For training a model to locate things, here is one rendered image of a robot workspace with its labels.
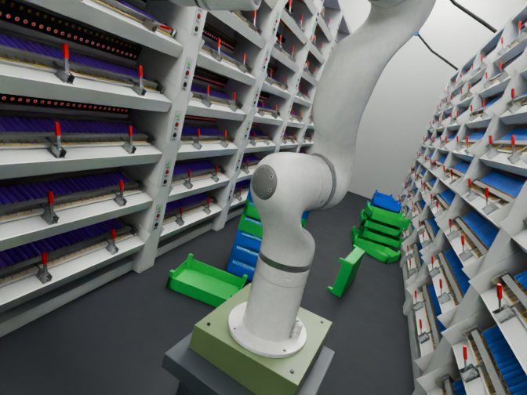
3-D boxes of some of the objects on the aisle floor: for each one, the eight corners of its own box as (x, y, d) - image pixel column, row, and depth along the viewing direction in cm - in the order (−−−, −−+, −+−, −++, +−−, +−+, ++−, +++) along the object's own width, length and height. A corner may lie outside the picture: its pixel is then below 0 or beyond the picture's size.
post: (153, 266, 151) (258, -234, 101) (139, 273, 143) (245, -268, 93) (120, 248, 157) (204, -232, 107) (104, 255, 148) (188, -264, 98)
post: (223, 227, 216) (309, -89, 166) (216, 231, 207) (304, -102, 157) (198, 216, 221) (274, -93, 171) (190, 219, 213) (267, -106, 163)
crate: (354, 279, 198) (365, 250, 192) (339, 298, 172) (353, 265, 166) (342, 273, 201) (353, 244, 196) (326, 290, 175) (339, 258, 170)
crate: (243, 289, 154) (248, 275, 152) (230, 313, 135) (234, 297, 132) (186, 266, 158) (190, 252, 156) (165, 287, 139) (169, 271, 137)
